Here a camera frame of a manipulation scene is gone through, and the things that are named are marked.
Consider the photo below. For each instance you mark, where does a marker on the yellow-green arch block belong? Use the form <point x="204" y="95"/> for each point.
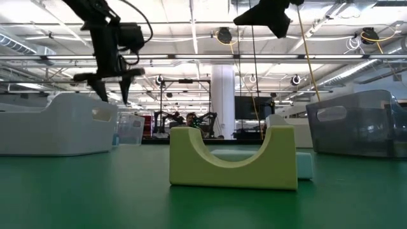
<point x="229" y="176"/>

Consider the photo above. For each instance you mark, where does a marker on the mint rectangular block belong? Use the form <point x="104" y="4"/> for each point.
<point x="305" y="165"/>

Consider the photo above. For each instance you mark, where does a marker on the long ceiling light bar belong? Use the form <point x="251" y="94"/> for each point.
<point x="203" y="56"/>

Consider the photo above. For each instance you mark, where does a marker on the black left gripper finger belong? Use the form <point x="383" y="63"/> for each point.
<point x="99" y="89"/>
<point x="126" y="87"/>

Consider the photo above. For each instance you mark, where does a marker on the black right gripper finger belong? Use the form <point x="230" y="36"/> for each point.
<point x="270" y="14"/>

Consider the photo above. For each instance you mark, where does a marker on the dark grey translucent bin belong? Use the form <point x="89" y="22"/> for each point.
<point x="356" y="140"/>

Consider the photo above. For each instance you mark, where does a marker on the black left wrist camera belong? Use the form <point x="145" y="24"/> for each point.
<point x="132" y="38"/>

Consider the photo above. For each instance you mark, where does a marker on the white building column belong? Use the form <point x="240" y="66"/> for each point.
<point x="222" y="95"/>

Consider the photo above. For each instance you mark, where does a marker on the black background station frame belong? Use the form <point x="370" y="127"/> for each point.
<point x="185" y="81"/>

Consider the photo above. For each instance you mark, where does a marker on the background black robot arm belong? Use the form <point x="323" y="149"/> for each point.
<point x="210" y="121"/>
<point x="168" y="119"/>

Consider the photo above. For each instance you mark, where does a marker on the frosted clear plastic bin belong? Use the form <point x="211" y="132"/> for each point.
<point x="63" y="133"/>

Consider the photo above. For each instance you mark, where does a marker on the red cabinet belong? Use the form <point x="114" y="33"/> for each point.
<point x="148" y="125"/>

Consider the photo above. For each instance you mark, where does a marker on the black monitor screen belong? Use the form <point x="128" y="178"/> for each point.
<point x="251" y="108"/>

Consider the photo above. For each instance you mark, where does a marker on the person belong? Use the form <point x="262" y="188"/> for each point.
<point x="190" y="118"/>

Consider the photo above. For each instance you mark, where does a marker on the white plastic bin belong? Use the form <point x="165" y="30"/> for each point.
<point x="302" y="136"/>

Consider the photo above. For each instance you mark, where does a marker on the green-tinted clear plastic bin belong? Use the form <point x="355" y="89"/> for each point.
<point x="130" y="130"/>

